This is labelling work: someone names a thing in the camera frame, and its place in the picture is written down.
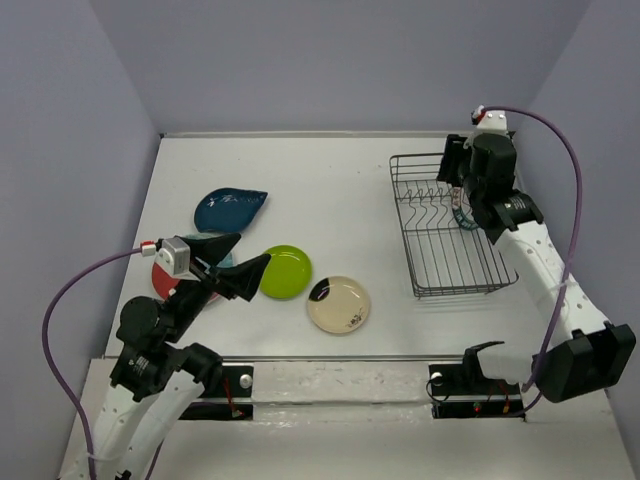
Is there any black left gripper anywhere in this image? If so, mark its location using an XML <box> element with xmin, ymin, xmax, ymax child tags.
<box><xmin>166</xmin><ymin>230</ymin><xmax>273</xmax><ymax>339</ymax></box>

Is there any white plate green lettered rim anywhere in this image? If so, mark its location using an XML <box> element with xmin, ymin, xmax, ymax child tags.
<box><xmin>450</xmin><ymin>187</ymin><xmax>479</xmax><ymax>231</ymax></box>

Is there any dark blue leaf-shaped plate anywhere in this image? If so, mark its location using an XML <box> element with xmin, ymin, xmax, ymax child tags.
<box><xmin>193</xmin><ymin>187</ymin><xmax>268</xmax><ymax>233</ymax></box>

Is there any lime green plate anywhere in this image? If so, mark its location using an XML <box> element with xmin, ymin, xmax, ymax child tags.
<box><xmin>260</xmin><ymin>245</ymin><xmax>313</xmax><ymax>300</ymax></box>

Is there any red and teal plate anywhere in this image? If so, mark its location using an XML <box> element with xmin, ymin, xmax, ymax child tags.
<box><xmin>151</xmin><ymin>233</ymin><xmax>235</xmax><ymax>300</ymax></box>

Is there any beige plate with flowers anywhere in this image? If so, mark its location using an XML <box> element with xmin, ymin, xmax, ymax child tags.
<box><xmin>306</xmin><ymin>276</ymin><xmax>371</xmax><ymax>335</ymax></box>

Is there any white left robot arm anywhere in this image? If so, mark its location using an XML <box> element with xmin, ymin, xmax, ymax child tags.
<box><xmin>62</xmin><ymin>233</ymin><xmax>271</xmax><ymax>479</ymax></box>

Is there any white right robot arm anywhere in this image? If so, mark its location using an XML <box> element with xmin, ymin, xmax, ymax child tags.
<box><xmin>437</xmin><ymin>133</ymin><xmax>636</xmax><ymax>403</ymax></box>

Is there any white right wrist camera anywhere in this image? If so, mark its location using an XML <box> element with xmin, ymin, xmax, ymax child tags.
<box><xmin>463</xmin><ymin>105</ymin><xmax>509</xmax><ymax>149</ymax></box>

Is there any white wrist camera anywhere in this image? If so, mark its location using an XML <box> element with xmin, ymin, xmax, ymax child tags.
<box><xmin>463</xmin><ymin>105</ymin><xmax>509</xmax><ymax>149</ymax></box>
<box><xmin>154</xmin><ymin>236</ymin><xmax>190</xmax><ymax>278</ymax></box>

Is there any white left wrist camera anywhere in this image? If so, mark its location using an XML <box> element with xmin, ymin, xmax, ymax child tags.
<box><xmin>154</xmin><ymin>236</ymin><xmax>190</xmax><ymax>278</ymax></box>

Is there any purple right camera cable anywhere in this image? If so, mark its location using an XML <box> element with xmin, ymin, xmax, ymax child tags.
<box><xmin>469</xmin><ymin>104</ymin><xmax>584</xmax><ymax>416</ymax></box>

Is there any purple camera cable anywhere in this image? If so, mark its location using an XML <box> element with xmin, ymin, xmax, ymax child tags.
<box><xmin>41</xmin><ymin>241</ymin><xmax>166</xmax><ymax>480</ymax></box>
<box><xmin>469</xmin><ymin>104</ymin><xmax>584</xmax><ymax>416</ymax></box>

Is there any grey wire dish rack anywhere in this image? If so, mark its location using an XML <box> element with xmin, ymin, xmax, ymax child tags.
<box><xmin>389</xmin><ymin>153</ymin><xmax>518</xmax><ymax>298</ymax></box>

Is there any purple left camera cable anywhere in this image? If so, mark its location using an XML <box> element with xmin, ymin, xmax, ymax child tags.
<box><xmin>41</xmin><ymin>241</ymin><xmax>166</xmax><ymax>480</ymax></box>

